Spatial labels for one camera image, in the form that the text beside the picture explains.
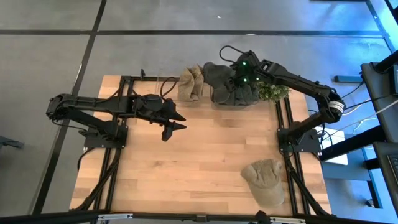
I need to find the black aluminium table frame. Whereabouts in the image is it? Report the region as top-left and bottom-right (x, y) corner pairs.
(0, 68), (398, 224)

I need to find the dark green denim baseball cap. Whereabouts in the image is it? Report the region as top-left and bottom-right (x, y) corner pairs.
(229, 83), (261, 107)
(203, 61), (236, 105)

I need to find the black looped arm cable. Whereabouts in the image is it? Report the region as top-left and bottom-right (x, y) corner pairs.
(218, 45), (246, 65)
(159, 76), (178, 99)

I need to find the dark floor stand foot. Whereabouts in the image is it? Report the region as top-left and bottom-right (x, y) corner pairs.
(0, 135), (25, 150)

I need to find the beige cotton baseball cap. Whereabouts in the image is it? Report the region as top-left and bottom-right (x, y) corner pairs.
(177, 67), (200, 103)
(191, 64), (205, 97)
(240, 158), (286, 208)

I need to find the green potted plant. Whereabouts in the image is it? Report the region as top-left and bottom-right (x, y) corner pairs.
(256, 81), (290, 103)

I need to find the white floor cable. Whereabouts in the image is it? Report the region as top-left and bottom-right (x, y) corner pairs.
(341, 98), (398, 118)

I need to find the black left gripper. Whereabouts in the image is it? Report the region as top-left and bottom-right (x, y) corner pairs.
(133, 94), (187, 142)

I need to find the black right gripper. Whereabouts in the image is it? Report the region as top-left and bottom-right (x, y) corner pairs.
(224, 70), (256, 94)

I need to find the black wheeled cart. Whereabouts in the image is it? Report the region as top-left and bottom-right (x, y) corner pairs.
(320, 51), (398, 209)

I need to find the white sheet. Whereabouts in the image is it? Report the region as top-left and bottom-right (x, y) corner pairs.
(313, 126), (349, 166)

